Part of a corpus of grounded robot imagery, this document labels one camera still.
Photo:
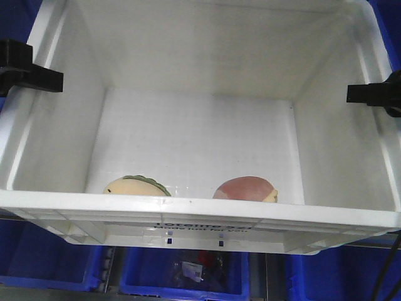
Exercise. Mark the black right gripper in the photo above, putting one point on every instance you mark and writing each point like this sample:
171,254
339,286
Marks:
385,94

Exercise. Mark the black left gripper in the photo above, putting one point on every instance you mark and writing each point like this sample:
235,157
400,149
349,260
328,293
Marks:
17,69

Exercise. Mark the cream plush toy green trim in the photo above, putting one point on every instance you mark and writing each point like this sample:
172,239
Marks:
136,185

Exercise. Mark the white plastic tote box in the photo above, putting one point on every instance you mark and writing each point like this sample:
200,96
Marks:
193,94

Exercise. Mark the pink round plush toy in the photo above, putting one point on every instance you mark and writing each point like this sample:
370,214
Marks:
247,188

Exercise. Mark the blue bin left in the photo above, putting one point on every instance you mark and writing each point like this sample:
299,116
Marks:
35,258

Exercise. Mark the blue bin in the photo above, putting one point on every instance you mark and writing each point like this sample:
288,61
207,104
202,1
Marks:
364,270
35,258
148,272

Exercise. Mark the blue bin right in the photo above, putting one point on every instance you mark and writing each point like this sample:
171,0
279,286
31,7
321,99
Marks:
364,270

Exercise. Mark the blue bin middle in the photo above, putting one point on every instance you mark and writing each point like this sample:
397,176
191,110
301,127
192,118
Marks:
148,272

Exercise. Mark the packaged item in bin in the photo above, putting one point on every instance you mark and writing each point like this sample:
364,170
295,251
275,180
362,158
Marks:
199,266

